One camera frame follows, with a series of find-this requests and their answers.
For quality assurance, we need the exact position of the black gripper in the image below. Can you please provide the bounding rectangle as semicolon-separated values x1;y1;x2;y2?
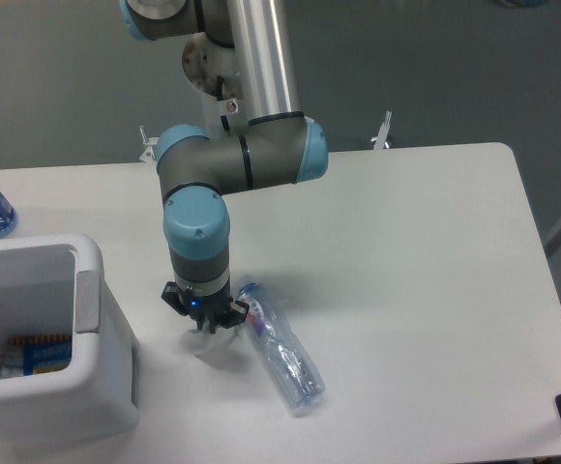
161;281;250;334

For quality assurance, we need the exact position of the white plastic trash can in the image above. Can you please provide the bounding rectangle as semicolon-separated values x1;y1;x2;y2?
0;235;139;443

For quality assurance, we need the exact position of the white paper wrapper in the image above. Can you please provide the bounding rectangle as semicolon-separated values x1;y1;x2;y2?
180;326;239;368

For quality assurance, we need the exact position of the white bracket with bolt right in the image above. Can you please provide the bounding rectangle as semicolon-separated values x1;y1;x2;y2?
370;110;393;150

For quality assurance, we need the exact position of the crushed clear plastic bottle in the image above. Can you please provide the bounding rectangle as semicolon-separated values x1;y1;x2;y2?
237;278;326;410

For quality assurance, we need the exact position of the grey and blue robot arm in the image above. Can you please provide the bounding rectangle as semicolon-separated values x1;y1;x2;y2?
120;1;329;332

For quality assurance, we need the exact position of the blue and yellow snack packet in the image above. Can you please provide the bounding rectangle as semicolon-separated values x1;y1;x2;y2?
0;333;73;376

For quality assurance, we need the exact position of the black cable on pedestal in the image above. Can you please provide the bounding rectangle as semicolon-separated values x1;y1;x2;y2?
215;75;231;132

